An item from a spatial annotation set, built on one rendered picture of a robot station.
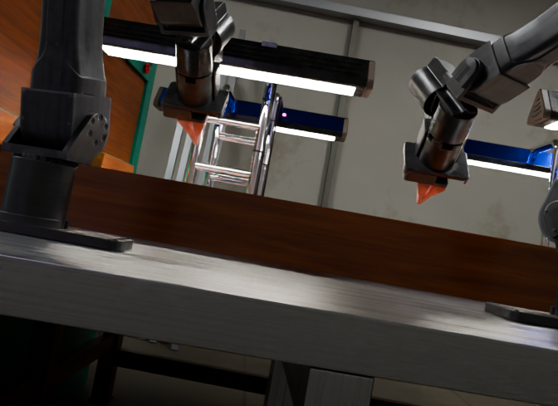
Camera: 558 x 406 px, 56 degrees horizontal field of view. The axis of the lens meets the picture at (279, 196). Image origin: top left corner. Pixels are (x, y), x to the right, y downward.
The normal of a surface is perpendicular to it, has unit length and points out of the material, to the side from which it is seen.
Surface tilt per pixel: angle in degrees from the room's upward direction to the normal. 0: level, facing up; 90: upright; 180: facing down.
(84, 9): 90
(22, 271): 90
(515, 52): 87
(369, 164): 90
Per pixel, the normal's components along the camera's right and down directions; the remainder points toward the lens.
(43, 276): 0.06, -0.06
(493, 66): -0.84, -0.18
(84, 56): 0.93, -0.03
